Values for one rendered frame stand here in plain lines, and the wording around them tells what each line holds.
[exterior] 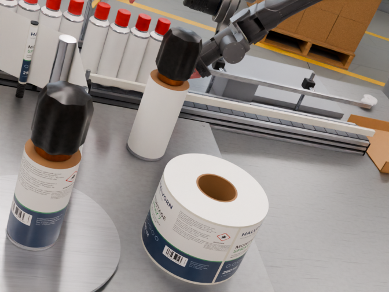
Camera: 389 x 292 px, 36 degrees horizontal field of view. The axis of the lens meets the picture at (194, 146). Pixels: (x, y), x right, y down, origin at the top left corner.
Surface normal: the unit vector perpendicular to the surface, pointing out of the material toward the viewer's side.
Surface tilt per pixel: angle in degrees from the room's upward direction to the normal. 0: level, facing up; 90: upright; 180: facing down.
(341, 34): 90
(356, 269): 0
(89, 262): 0
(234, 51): 84
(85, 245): 0
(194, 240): 90
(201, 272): 90
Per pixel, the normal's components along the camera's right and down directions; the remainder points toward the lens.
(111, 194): 0.32, -0.79
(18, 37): -0.27, 0.44
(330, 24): 0.03, 0.55
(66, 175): 0.68, 0.58
